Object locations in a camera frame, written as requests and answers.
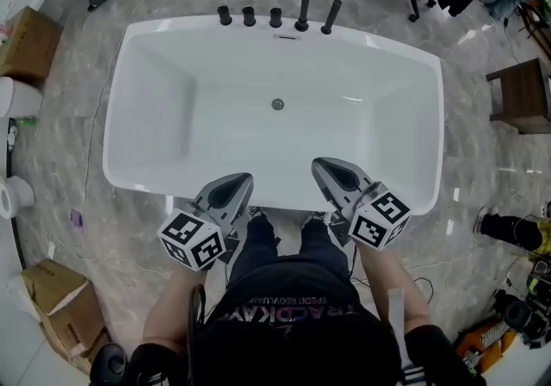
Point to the closed cardboard box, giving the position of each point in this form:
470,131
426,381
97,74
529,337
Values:
28,46

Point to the black hand shower wand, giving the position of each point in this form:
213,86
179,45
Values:
332,16

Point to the person's right forearm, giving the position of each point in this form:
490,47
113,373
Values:
387,276

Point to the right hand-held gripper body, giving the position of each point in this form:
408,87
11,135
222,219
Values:
379,220

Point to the dark wooden stool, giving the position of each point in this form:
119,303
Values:
523,95

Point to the orange tool case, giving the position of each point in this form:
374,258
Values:
486,339

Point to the black equipment pile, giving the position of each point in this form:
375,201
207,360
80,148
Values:
523,315

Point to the open cardboard box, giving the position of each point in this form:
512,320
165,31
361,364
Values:
64,311

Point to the person's legs in dark trousers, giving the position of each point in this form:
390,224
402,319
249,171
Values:
262,242

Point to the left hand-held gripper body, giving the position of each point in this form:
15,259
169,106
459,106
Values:
189,238

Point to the black faucet knob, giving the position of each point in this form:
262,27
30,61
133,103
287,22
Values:
249,16
224,16
275,17

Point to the person's left forearm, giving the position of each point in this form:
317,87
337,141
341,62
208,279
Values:
172,311

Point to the white bathtub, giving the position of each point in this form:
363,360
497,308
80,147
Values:
241,138

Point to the round grey drain stopper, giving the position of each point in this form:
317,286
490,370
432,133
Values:
277,104

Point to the white cylindrical fixture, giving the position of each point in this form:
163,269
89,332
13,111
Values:
17,96

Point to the person's black shirt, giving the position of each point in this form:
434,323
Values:
297,332

